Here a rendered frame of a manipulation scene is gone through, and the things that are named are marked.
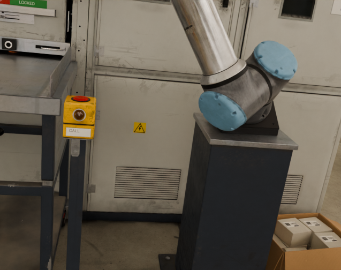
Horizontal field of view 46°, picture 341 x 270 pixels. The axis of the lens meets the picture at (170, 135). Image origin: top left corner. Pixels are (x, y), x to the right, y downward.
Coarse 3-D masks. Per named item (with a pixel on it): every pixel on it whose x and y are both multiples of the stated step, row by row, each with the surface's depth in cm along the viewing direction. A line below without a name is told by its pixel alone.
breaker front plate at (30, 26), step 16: (48, 0) 181; (64, 0) 182; (32, 16) 182; (48, 16) 183; (64, 16) 184; (0, 32) 182; (16, 32) 183; (32, 32) 184; (48, 32) 185; (64, 32) 186
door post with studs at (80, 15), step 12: (84, 0) 179; (72, 12) 180; (84, 12) 181; (72, 24) 182; (84, 24) 182; (72, 36) 184; (84, 36) 184; (72, 48) 185; (84, 48) 186; (72, 60) 187; (84, 60) 188; (84, 72) 190; (84, 84) 191
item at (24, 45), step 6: (0, 36) 182; (6, 36) 183; (0, 42) 183; (18, 42) 184; (24, 42) 184; (30, 42) 185; (36, 42) 185; (42, 42) 185; (48, 42) 186; (54, 42) 186; (60, 42) 186; (66, 42) 188; (0, 48) 184; (18, 48) 185; (24, 48) 185; (30, 48) 185; (36, 48) 186; (54, 48) 187; (66, 48) 188; (54, 54) 188
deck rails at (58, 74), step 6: (66, 54) 167; (60, 60) 148; (66, 60) 168; (60, 66) 147; (66, 66) 170; (54, 72) 130; (60, 72) 149; (54, 78) 130; (60, 78) 149; (48, 84) 138; (54, 84) 132; (42, 90) 130; (48, 90) 131; (54, 90) 132; (42, 96) 123; (48, 96) 123
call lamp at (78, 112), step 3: (75, 111) 102; (78, 111) 102; (81, 111) 102; (84, 111) 103; (72, 114) 103; (75, 114) 102; (78, 114) 102; (81, 114) 102; (84, 114) 103; (75, 117) 102; (78, 117) 102; (81, 117) 102; (84, 117) 103; (78, 120) 103; (81, 120) 104
